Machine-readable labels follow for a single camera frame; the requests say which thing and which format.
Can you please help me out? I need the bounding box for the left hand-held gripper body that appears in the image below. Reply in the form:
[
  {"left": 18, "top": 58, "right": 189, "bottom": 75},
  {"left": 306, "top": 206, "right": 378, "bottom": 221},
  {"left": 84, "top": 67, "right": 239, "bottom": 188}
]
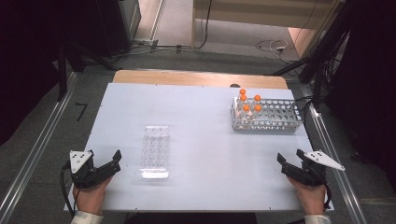
[{"left": 68, "top": 149, "right": 111, "bottom": 189}]

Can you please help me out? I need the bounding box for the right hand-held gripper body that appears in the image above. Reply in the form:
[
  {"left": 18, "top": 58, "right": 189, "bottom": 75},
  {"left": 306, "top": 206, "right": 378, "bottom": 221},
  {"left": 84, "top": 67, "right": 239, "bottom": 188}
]
[{"left": 281, "top": 150, "right": 347, "bottom": 188}]

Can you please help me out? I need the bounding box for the clear acrylic tube rack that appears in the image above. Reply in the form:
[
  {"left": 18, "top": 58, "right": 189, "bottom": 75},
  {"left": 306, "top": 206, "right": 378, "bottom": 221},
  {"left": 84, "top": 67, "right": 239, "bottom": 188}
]
[{"left": 138, "top": 124, "right": 172, "bottom": 180}]

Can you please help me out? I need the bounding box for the perforated metal tube rack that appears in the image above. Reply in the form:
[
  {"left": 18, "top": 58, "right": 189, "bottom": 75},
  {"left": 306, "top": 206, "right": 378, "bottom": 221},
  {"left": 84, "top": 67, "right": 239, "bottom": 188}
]
[{"left": 230, "top": 96, "right": 304, "bottom": 134}]

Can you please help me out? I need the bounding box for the person's left hand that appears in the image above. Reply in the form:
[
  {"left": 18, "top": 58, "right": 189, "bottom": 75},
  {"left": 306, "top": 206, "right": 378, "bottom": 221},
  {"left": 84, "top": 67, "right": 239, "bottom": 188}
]
[{"left": 72, "top": 176, "right": 113, "bottom": 216}]

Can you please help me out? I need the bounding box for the person's right hand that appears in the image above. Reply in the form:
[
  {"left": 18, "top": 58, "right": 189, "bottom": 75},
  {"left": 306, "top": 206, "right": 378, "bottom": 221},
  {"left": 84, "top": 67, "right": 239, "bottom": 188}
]
[{"left": 287, "top": 177, "right": 328, "bottom": 217}]

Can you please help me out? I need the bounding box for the black metal stand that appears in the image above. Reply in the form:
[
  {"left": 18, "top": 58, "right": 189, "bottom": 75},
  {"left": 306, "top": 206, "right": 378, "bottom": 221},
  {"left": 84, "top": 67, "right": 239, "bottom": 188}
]
[
  {"left": 56, "top": 41, "right": 118, "bottom": 102},
  {"left": 267, "top": 0, "right": 353, "bottom": 108}
]

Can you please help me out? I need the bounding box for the person's dark lap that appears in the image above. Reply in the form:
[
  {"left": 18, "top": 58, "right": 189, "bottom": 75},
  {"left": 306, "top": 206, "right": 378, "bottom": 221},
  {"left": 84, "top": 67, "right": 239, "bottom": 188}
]
[{"left": 123, "top": 212, "right": 259, "bottom": 224}]

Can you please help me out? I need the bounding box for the black curtain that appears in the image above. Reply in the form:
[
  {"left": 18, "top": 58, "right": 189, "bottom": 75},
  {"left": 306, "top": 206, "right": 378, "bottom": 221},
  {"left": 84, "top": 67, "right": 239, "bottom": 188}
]
[
  {"left": 323, "top": 0, "right": 396, "bottom": 178},
  {"left": 0, "top": 0, "right": 104, "bottom": 146}
]

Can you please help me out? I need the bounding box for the grey power strip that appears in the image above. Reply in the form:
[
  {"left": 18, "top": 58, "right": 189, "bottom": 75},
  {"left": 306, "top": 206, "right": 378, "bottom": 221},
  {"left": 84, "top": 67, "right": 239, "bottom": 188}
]
[{"left": 132, "top": 37, "right": 160, "bottom": 50}]

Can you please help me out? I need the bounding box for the dark cabinet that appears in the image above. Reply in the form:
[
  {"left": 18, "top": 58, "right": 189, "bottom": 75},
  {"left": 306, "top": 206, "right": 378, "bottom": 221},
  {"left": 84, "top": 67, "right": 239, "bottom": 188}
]
[{"left": 92, "top": 0, "right": 142, "bottom": 59}]

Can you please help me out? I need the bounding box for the metal floor strip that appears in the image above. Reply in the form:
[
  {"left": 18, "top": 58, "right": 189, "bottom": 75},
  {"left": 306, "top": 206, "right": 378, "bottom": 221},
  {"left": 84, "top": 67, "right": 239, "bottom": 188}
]
[{"left": 148, "top": 0, "right": 166, "bottom": 41}]

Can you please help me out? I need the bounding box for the left hand-held gripper cable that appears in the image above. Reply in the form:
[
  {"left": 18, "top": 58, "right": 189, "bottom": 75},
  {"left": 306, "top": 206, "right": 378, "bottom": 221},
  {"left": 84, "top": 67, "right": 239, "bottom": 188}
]
[{"left": 60, "top": 161, "right": 77, "bottom": 217}]

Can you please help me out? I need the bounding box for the hand-held gripper cable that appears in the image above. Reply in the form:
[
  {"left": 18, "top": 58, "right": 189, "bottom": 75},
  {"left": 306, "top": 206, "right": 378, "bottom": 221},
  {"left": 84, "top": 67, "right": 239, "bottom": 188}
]
[
  {"left": 60, "top": 161, "right": 77, "bottom": 217},
  {"left": 311, "top": 167, "right": 332, "bottom": 210}
]

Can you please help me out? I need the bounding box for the right hand-held gripper cable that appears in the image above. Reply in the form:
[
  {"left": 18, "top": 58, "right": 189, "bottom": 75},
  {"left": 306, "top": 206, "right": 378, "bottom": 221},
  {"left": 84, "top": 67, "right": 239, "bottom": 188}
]
[{"left": 311, "top": 167, "right": 332, "bottom": 210}]

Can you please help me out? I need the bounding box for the aluminium frame rail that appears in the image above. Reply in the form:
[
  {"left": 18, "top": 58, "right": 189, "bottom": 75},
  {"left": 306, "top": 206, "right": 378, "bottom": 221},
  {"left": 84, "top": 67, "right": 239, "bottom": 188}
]
[
  {"left": 0, "top": 72, "right": 78, "bottom": 224},
  {"left": 297, "top": 83, "right": 370, "bottom": 224}
]

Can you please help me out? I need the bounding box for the white cable with adapter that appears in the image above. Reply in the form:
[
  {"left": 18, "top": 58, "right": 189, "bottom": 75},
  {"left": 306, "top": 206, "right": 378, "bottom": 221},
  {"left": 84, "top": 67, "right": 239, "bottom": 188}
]
[{"left": 255, "top": 38, "right": 292, "bottom": 62}]

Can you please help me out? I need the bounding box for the black hanging cable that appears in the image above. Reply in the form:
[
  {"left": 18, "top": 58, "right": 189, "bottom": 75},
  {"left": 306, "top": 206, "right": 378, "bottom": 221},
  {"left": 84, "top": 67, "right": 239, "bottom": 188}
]
[{"left": 194, "top": 0, "right": 214, "bottom": 50}]

